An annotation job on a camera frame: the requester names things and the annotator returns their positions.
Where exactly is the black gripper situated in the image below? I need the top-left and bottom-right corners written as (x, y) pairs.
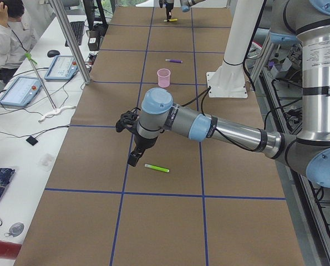
top-left (128, 134), bottom-right (158, 167)
top-left (164, 0), bottom-right (174, 22)

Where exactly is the yellow marker pen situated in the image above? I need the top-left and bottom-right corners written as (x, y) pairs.
top-left (163, 18), bottom-right (178, 22)

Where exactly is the green marker pen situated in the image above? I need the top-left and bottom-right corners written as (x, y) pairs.
top-left (144, 163), bottom-right (170, 173)

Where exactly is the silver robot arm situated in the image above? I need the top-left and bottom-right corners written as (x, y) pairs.
top-left (159, 0), bottom-right (204, 22)
top-left (128, 1), bottom-right (330, 188)

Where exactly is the purple marker pen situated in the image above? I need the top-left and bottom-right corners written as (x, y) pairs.
top-left (165, 59), bottom-right (183, 64)

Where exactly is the pink mesh pen holder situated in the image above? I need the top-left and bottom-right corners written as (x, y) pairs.
top-left (157, 68), bottom-right (171, 88)

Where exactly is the black box with label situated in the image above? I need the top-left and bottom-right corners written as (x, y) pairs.
top-left (88, 30), bottom-right (100, 51)

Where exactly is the metal reacher stick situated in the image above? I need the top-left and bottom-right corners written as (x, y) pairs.
top-left (25, 52), bottom-right (76, 123)

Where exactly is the black keyboard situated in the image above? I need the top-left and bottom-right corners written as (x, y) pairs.
top-left (70, 21), bottom-right (84, 45)

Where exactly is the clear plastic wrapper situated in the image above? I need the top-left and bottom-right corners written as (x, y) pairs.
top-left (38, 154), bottom-right (55, 172)

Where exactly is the small black square device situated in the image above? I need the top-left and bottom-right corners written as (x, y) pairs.
top-left (26, 136), bottom-right (38, 146)

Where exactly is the far blue teach pendant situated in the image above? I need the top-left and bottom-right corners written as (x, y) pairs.
top-left (44, 55), bottom-right (78, 81)

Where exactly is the blue teach pendant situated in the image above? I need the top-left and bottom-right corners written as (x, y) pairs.
top-left (0, 76), bottom-right (42, 107)
top-left (44, 55), bottom-right (78, 81)

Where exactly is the black computer mouse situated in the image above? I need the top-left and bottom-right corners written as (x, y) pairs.
top-left (47, 49), bottom-right (60, 58)

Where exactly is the near blue teach pendant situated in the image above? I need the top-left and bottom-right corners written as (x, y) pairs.
top-left (0, 76), bottom-right (42, 107)

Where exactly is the grey round tag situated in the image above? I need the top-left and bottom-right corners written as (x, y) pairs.
top-left (4, 222), bottom-right (24, 237)

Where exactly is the person in white hoodie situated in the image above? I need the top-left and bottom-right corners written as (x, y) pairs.
top-left (0, 1), bottom-right (37, 84)

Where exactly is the red bottle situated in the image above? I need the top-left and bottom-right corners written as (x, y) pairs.
top-left (0, 240), bottom-right (22, 259)

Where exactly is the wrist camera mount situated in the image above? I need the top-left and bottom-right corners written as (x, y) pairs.
top-left (115, 107), bottom-right (140, 134)

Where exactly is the black camera cable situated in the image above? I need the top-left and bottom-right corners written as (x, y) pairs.
top-left (178, 85), bottom-right (211, 114)

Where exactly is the white camera pedestal column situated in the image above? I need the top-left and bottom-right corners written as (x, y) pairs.
top-left (207, 0), bottom-right (265, 99)

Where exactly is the aluminium frame post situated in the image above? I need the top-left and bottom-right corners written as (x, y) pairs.
top-left (49, 0), bottom-right (90, 85)

